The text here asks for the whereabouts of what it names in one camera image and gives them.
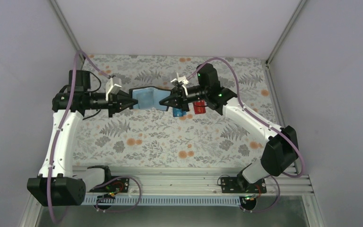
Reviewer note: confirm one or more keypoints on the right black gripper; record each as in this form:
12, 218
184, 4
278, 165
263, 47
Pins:
182, 102

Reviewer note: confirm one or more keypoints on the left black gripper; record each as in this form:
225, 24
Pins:
115, 100

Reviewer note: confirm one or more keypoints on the blue credit card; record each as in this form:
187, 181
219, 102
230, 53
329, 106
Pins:
178, 112

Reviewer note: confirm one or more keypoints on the black leather card holder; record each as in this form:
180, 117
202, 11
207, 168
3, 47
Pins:
149, 97

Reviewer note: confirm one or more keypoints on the red credit card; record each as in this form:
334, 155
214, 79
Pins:
199, 107

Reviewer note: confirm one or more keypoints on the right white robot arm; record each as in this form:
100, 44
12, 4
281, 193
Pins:
281, 146

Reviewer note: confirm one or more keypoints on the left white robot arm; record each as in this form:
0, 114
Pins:
56, 184

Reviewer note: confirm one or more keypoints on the floral table mat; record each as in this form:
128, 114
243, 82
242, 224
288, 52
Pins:
153, 138

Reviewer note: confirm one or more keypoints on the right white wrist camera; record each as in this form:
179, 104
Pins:
179, 80

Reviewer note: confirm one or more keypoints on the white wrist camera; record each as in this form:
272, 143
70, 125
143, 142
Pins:
112, 86
179, 80

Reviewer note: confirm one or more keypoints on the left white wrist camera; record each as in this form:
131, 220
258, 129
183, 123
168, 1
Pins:
112, 86

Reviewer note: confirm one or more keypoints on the aluminium rail frame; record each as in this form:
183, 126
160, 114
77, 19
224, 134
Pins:
189, 181

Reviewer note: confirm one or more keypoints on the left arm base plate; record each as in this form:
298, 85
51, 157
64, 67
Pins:
116, 186

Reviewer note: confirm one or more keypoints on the white slotted cable duct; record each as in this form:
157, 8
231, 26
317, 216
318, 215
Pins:
123, 200

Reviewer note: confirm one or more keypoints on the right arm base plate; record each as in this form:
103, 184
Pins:
236, 184

